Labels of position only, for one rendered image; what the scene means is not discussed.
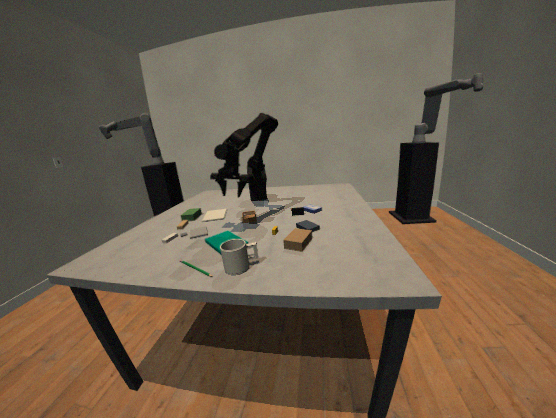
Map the wooden ball-in-hole puzzle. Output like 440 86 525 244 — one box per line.
242 211 257 223

